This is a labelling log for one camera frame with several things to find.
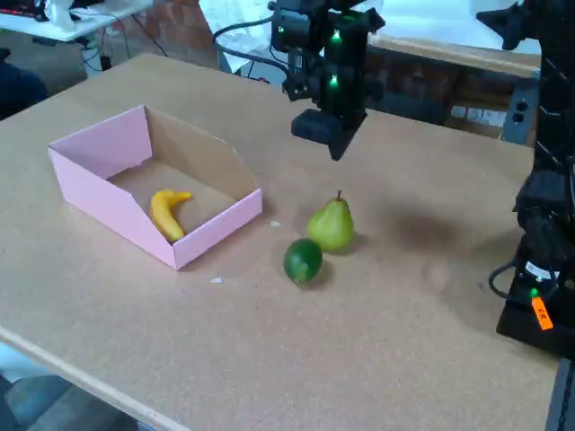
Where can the black red keyboard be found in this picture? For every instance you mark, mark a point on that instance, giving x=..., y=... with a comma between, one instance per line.
x=22, y=9

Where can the grey outlet post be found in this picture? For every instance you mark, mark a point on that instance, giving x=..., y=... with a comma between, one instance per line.
x=521, y=112

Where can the yellow toy banana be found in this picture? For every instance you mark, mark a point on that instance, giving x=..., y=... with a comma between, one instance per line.
x=164, y=215

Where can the small black camera box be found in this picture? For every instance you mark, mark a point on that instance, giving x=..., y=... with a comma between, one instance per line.
x=298, y=85

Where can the round green toy fruit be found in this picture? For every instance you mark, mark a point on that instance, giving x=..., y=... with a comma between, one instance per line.
x=303, y=262

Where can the wooden workbench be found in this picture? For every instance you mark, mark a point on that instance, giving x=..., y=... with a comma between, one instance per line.
x=449, y=51

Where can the green toy pear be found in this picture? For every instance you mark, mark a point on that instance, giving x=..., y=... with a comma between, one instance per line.
x=332, y=229

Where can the seated person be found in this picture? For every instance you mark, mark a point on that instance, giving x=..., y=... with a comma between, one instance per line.
x=22, y=94

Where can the orange label tag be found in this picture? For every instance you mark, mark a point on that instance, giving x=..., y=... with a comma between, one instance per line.
x=542, y=314

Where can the white desk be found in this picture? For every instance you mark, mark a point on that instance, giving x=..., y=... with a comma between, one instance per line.
x=90, y=20

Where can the pink cardboard box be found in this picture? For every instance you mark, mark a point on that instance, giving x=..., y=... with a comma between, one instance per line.
x=112, y=211

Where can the white desk object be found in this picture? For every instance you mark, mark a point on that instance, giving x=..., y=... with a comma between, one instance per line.
x=60, y=15

